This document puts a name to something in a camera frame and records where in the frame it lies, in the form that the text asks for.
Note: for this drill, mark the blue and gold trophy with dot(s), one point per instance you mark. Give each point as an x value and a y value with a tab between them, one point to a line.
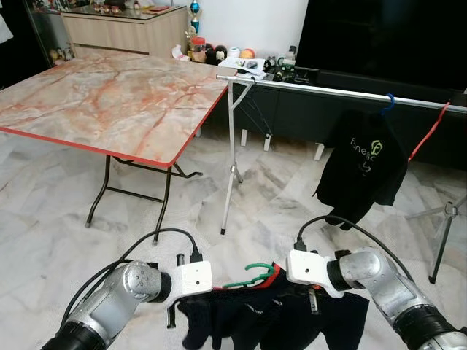
194	11

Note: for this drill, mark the large black television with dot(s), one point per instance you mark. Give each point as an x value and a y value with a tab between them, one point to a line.
379	36

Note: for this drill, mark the navy shirt with red trim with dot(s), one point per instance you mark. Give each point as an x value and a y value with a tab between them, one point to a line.
248	313

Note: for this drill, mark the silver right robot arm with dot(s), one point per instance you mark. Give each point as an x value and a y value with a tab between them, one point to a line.
387	284

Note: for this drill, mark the glass display cabinet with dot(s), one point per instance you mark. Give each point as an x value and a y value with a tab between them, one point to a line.
47	29

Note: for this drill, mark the black shirt with green logo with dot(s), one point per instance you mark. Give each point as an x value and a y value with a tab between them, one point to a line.
357	168

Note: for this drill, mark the light wooden sideboard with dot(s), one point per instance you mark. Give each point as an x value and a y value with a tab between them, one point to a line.
124	33

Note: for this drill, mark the orange ball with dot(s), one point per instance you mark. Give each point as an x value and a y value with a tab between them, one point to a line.
248	53

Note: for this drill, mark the jar with red lid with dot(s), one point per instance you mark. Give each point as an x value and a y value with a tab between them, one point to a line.
197	51

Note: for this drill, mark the red plastic hanger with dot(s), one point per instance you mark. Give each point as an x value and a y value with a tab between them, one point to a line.
430	131

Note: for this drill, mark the blue plastic hanger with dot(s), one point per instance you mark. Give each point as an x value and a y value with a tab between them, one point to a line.
391	98

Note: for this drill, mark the low black TV cabinet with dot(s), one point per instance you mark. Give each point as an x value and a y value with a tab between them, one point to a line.
299	117

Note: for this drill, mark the stack of white papers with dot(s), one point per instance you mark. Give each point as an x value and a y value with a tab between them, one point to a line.
244	67

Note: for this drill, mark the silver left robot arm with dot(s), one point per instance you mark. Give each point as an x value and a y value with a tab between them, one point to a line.
109	299

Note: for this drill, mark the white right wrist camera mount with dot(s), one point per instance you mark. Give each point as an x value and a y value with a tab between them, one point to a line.
310	268

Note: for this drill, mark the green plastic hanger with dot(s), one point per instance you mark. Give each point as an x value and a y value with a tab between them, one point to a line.
255	267

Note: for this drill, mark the pink tissue pack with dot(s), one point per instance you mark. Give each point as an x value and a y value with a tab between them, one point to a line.
181	53

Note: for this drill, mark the silver metal clothes rack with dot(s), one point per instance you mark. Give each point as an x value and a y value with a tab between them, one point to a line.
328	92

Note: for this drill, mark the white ball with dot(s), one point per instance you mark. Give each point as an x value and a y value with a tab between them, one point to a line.
234	52

